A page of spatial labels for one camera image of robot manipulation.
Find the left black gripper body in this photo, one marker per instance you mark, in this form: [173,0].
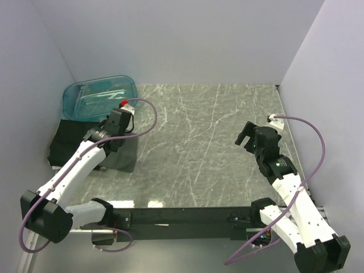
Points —
[107,120]

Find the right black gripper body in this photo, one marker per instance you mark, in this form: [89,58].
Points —
[256,152]

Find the grey t-shirt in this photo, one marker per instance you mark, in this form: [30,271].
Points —
[125,158]

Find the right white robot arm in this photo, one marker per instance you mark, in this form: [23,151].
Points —
[315,245]

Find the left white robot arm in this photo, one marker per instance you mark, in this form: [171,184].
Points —
[46,212]

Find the teal plastic bin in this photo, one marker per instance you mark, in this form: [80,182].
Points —
[93,100]

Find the folded black t-shirt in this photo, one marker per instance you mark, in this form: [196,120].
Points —
[66,141]

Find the black base beam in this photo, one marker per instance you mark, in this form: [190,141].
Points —
[183,223]

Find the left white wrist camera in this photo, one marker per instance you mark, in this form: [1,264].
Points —
[125,106]

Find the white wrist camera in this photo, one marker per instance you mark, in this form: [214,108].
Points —
[275,123]
[125,106]

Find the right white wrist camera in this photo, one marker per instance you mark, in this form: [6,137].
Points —
[275,123]

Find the aluminium frame rail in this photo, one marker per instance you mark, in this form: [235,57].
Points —
[322,213]

